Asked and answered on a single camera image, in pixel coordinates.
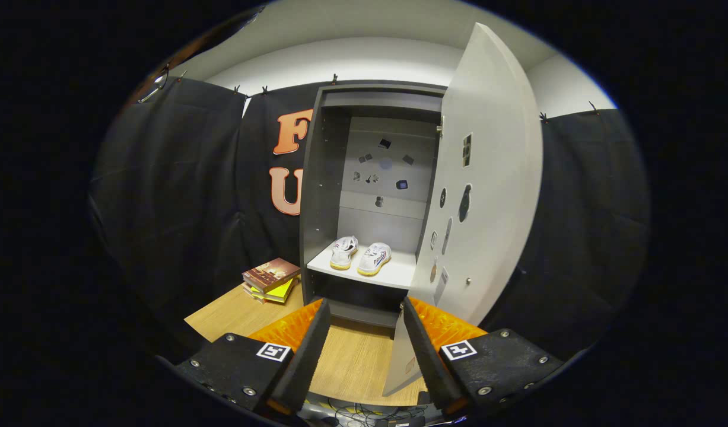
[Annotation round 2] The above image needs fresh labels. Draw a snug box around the bundle of cables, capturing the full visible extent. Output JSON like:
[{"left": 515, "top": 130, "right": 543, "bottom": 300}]
[{"left": 313, "top": 400, "right": 438, "bottom": 427}]

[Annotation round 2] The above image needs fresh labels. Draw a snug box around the brown book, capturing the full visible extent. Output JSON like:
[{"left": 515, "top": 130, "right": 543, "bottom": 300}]
[{"left": 242, "top": 257, "right": 301, "bottom": 295}]

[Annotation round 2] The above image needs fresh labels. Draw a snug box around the black backdrop cloth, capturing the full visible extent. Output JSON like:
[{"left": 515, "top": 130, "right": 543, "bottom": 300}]
[{"left": 88, "top": 74, "right": 650, "bottom": 364}]

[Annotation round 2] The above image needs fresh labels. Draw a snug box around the yellow book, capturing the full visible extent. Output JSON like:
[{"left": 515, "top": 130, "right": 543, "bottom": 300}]
[{"left": 248, "top": 278, "right": 298, "bottom": 305}]

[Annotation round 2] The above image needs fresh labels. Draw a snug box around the grey shoe cabinet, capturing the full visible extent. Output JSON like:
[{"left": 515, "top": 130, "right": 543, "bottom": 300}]
[{"left": 298, "top": 83, "right": 449, "bottom": 330}]

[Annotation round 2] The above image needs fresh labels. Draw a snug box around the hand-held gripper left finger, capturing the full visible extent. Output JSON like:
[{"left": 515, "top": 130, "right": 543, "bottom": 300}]
[{"left": 174, "top": 298, "right": 332, "bottom": 416}]

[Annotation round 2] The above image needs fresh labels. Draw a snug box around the beige shoe cabinet door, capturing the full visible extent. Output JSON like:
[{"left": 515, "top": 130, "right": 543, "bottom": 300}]
[{"left": 382, "top": 23, "right": 545, "bottom": 397}]

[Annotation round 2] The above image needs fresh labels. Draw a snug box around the white canvas shoe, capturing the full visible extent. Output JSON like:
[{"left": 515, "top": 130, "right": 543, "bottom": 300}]
[
  {"left": 330, "top": 235, "right": 360, "bottom": 272},
  {"left": 357, "top": 242, "right": 393, "bottom": 278}
]

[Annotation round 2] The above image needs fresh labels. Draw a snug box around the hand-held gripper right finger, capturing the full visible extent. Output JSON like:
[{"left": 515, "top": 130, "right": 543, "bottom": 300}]
[{"left": 401, "top": 297, "right": 565, "bottom": 416}]

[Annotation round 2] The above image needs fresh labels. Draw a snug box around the metal hook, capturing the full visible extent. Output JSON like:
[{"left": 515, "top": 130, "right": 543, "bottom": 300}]
[{"left": 136, "top": 64, "right": 170, "bottom": 105}]

